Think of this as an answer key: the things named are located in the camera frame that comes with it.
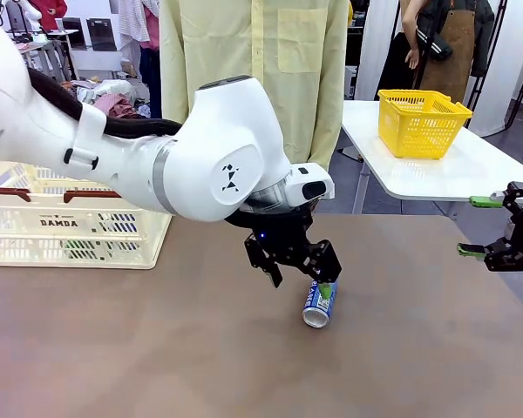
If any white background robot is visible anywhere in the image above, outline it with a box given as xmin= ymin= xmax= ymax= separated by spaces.
xmin=7 ymin=0 xmax=44 ymax=44

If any white folding table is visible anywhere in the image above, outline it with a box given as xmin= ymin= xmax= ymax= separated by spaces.
xmin=340 ymin=99 xmax=523 ymax=215

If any person's right forearm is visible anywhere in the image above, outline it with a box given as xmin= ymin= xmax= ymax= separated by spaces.
xmin=159 ymin=25 xmax=194 ymax=126

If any yellow plastic basket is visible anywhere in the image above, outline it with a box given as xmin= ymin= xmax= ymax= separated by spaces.
xmin=377 ymin=89 xmax=474 ymax=160

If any black hanging garment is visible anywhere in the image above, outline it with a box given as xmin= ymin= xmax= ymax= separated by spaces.
xmin=377 ymin=32 xmax=424 ymax=102

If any pink checked cloth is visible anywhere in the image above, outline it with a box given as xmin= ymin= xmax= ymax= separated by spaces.
xmin=93 ymin=92 xmax=137 ymax=119

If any black cable sleeve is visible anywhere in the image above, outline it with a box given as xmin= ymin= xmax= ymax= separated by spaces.
xmin=25 ymin=67 xmax=185 ymax=140

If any person in yellow shirt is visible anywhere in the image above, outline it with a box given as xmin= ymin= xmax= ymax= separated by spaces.
xmin=159 ymin=0 xmax=350 ymax=174

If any pile of clothes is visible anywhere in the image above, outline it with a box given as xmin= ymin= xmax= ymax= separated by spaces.
xmin=76 ymin=78 xmax=139 ymax=105

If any cream plastic shopping basket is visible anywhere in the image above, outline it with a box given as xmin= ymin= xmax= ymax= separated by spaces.
xmin=0 ymin=160 xmax=174 ymax=269

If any person in pink top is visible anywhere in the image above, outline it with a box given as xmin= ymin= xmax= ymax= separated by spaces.
xmin=119 ymin=0 xmax=163 ymax=121

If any brown basket handle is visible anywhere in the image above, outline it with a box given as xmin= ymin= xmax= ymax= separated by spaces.
xmin=63 ymin=189 xmax=124 ymax=205
xmin=0 ymin=160 xmax=31 ymax=203

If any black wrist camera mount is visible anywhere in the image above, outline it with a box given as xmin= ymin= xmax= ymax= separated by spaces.
xmin=224 ymin=198 xmax=322 ymax=232

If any blue drink can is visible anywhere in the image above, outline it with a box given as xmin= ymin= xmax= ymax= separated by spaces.
xmin=302 ymin=278 xmax=339 ymax=328

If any person's left forearm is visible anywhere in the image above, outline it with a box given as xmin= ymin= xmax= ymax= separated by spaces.
xmin=307 ymin=51 xmax=350 ymax=174

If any person in red top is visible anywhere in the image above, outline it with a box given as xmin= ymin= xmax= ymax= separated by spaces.
xmin=28 ymin=0 xmax=70 ymax=32

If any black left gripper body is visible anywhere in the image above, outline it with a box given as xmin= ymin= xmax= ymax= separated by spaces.
xmin=255 ymin=217 xmax=317 ymax=266

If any dark grey bin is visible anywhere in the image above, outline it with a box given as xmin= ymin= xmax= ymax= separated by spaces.
xmin=62 ymin=17 xmax=87 ymax=51
xmin=86 ymin=17 xmax=118 ymax=52

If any person in brown apron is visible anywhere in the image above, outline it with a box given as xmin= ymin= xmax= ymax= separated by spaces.
xmin=401 ymin=0 xmax=496 ymax=104

